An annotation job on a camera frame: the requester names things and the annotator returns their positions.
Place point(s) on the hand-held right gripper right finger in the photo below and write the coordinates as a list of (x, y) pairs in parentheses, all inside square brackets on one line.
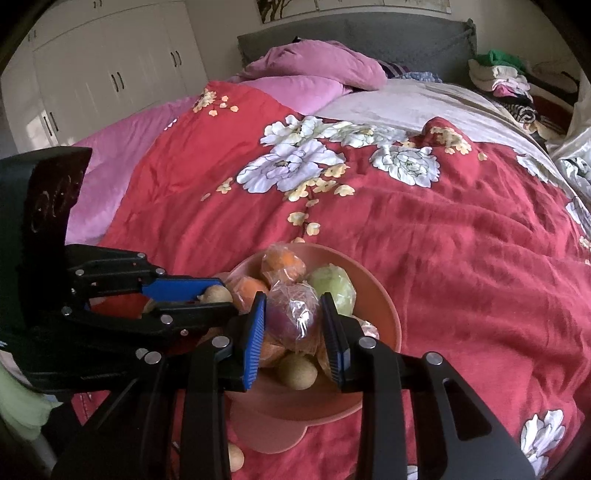
[(330, 341)]

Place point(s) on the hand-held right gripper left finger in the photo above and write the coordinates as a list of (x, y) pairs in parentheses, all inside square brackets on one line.
[(256, 337)]

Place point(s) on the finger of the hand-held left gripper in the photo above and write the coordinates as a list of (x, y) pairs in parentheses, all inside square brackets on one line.
[(184, 286), (198, 317)]

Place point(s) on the brown kiwi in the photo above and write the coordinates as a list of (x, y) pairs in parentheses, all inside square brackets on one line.
[(217, 294), (298, 370), (235, 457)]

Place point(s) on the plastic red apple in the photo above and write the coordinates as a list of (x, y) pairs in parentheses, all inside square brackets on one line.
[(291, 318)]

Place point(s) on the plastic green fruit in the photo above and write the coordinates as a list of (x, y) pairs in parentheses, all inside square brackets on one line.
[(332, 288)]

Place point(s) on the pink flower-shaped bowl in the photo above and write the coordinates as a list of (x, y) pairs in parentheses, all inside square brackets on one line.
[(300, 406)]

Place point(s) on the light green cloth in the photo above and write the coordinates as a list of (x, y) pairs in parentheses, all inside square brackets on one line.
[(23, 401)]

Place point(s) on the red floral blanket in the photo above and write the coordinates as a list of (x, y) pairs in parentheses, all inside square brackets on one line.
[(438, 254)]

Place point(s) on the pink quilt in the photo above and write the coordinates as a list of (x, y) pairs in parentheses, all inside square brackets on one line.
[(295, 90)]

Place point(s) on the white wardrobe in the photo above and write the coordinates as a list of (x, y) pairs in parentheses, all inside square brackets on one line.
[(115, 60)]

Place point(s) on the grey bed sheet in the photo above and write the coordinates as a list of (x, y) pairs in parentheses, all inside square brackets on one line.
[(415, 101)]

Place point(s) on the striped purple cloth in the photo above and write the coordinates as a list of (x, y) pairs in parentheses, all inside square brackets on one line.
[(406, 71)]

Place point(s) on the white patterned cloth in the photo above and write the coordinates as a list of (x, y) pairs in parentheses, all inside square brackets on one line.
[(575, 180)]

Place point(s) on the grey headboard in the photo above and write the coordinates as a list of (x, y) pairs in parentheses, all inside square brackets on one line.
[(406, 41)]

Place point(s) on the pile of folded clothes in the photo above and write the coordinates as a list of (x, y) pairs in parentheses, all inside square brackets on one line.
[(512, 87)]

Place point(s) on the wall picture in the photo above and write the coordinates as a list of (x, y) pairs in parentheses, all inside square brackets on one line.
[(351, 7)]

